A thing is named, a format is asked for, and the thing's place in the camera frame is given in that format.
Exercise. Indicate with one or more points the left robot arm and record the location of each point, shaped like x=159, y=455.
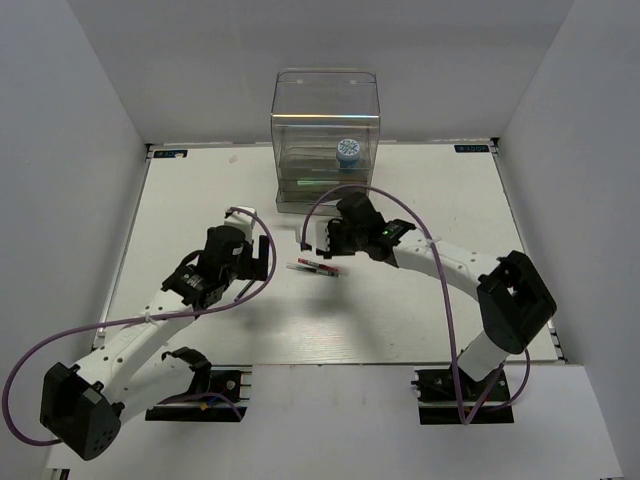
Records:
x=85, y=404

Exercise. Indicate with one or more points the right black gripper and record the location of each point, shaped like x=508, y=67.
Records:
x=333, y=249

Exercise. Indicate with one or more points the green highlighter marker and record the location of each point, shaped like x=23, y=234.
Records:
x=310, y=183

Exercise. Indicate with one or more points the clear plastic drawer organizer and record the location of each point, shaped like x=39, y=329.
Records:
x=312, y=110

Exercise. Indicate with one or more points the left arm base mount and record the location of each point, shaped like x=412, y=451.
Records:
x=226, y=400

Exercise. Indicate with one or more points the blue table label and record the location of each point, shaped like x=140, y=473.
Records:
x=471, y=148
x=170, y=154

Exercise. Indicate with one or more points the red refill pen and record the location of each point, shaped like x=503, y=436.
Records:
x=316, y=266

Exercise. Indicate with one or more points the dark blue pen refill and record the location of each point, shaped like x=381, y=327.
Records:
x=244, y=290

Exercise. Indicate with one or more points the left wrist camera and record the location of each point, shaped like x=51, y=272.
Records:
x=240, y=217

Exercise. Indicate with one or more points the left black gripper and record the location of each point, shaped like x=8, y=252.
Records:
x=256, y=268

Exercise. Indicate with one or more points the blue cleaning gel jar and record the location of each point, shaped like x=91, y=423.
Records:
x=348, y=153

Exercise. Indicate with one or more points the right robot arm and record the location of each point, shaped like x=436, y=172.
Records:
x=515, y=303

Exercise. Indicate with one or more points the left blue table label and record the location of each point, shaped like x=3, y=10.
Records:
x=170, y=154

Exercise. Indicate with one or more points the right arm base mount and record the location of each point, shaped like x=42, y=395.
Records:
x=437, y=403

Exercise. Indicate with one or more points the green refill pen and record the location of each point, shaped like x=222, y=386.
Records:
x=312, y=270

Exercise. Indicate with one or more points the right blue table label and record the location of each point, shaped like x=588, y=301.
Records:
x=471, y=148

